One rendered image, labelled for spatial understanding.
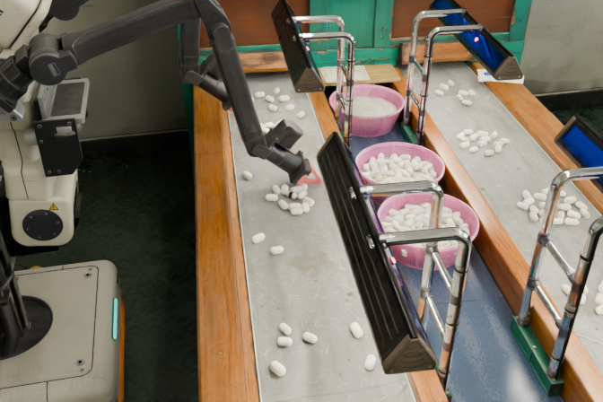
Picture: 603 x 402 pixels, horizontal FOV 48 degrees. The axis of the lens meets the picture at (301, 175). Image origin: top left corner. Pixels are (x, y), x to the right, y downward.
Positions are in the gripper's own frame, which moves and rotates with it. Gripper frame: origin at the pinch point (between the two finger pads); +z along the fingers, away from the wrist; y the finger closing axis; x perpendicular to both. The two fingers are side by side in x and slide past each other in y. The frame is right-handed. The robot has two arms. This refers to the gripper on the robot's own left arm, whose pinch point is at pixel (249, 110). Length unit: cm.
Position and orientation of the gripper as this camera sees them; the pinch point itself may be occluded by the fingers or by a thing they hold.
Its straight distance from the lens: 221.9
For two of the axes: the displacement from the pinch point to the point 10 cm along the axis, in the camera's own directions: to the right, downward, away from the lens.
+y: -1.4, -5.3, 8.4
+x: -6.4, 6.9, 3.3
